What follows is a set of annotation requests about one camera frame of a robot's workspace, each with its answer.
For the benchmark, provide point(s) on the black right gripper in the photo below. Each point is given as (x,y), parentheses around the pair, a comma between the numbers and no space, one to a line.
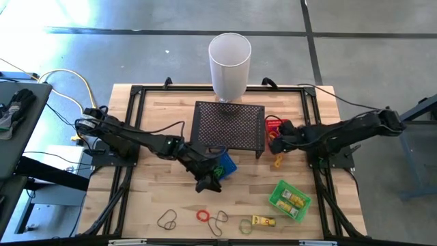
(293,138)

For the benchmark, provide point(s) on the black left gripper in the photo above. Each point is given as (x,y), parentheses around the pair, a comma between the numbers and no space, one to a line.
(205,164)

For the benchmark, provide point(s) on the blue plastic basket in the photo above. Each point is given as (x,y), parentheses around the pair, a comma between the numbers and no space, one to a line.
(229,165)

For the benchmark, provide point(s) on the black perforated metal riser stand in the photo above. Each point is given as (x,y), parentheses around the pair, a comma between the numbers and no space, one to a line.
(228,126)

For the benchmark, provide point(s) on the green plastic basket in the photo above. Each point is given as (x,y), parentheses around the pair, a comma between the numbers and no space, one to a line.
(273,200)

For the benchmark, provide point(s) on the green yellow snack packet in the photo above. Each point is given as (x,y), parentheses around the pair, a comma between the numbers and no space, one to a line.
(286,207)

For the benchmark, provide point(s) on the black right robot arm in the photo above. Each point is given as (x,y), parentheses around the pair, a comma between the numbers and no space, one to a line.
(348,131)

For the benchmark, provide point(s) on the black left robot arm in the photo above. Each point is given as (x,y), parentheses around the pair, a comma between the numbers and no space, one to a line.
(136,136)

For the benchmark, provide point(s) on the red plastic basket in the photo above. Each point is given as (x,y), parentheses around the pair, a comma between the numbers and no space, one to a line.
(273,124)

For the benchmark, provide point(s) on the orange spiral coil band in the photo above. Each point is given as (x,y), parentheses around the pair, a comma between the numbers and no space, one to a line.
(198,216)

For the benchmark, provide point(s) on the black rubber band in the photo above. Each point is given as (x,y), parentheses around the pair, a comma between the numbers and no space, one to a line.
(209,225)
(158,221)

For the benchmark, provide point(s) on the light green rubber band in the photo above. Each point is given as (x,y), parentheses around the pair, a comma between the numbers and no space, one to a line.
(240,226)

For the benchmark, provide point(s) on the white translucent cylinder container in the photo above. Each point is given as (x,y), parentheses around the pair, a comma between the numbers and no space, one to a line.
(229,68)

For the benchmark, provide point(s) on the blue-grey metal stand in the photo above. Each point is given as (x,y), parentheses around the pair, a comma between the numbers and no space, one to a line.
(413,112)

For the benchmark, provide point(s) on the black side table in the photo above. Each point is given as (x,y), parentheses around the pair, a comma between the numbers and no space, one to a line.
(30,136)

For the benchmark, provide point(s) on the grey black work gloves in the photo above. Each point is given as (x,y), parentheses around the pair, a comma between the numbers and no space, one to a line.
(17,106)

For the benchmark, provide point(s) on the black frame clamp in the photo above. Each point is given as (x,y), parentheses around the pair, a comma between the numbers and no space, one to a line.
(269,82)
(167,82)

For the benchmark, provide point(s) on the black aluminium table frame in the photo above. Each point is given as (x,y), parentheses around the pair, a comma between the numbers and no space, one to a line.
(191,88)

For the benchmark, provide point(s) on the silver aluminium bracket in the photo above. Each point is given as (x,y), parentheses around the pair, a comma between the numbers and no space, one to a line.
(317,243)
(128,242)

